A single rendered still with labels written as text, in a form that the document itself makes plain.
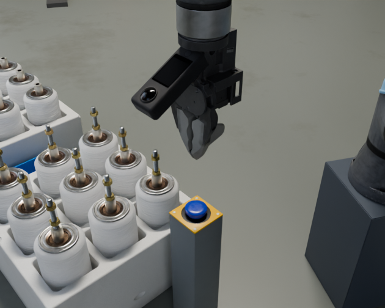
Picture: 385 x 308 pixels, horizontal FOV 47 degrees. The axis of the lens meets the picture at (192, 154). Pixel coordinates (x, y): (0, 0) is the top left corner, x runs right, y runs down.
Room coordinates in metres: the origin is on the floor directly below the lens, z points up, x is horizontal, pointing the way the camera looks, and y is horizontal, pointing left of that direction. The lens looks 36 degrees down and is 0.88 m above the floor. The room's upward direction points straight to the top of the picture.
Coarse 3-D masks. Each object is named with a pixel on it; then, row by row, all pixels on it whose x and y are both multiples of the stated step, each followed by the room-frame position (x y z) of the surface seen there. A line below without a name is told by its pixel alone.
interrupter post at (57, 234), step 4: (60, 224) 0.59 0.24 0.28; (52, 228) 0.58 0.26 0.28; (60, 228) 0.58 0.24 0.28; (52, 232) 0.58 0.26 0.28; (56, 232) 0.57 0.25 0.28; (60, 232) 0.58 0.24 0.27; (52, 236) 0.58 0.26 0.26; (56, 236) 0.57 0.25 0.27; (60, 236) 0.58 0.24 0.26; (64, 236) 0.59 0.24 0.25; (56, 240) 0.57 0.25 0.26; (60, 240) 0.58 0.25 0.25
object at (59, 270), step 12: (36, 240) 0.58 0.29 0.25; (84, 240) 0.59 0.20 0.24; (36, 252) 0.56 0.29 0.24; (72, 252) 0.55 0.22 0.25; (84, 252) 0.58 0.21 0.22; (48, 264) 0.54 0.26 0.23; (60, 264) 0.54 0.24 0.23; (72, 264) 0.55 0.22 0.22; (84, 264) 0.57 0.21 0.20; (48, 276) 0.54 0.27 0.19; (60, 276) 0.54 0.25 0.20; (72, 276) 0.54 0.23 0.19; (60, 288) 0.54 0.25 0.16
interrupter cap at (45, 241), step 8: (64, 224) 0.62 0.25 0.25; (48, 232) 0.60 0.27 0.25; (64, 232) 0.60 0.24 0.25; (72, 232) 0.60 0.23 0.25; (40, 240) 0.58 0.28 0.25; (48, 240) 0.58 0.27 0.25; (64, 240) 0.58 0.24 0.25; (72, 240) 0.58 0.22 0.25; (40, 248) 0.56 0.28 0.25; (48, 248) 0.56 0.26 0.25; (56, 248) 0.56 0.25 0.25; (64, 248) 0.56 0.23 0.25
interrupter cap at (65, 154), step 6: (60, 150) 0.86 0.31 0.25; (66, 150) 0.86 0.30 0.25; (42, 156) 0.84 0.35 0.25; (48, 156) 0.84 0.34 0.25; (60, 156) 0.84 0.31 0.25; (66, 156) 0.84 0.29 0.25; (42, 162) 0.82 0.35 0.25; (48, 162) 0.82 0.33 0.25; (54, 162) 0.82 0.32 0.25; (60, 162) 0.82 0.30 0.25; (66, 162) 0.82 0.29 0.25
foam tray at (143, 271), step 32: (0, 224) 0.69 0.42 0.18; (0, 256) 0.66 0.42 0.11; (32, 256) 0.60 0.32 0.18; (96, 256) 0.60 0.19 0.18; (128, 256) 0.60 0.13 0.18; (160, 256) 0.65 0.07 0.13; (32, 288) 0.52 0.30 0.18; (64, 288) 0.52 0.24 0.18; (96, 288) 0.54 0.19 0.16; (128, 288) 0.59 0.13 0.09; (160, 288) 0.64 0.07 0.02
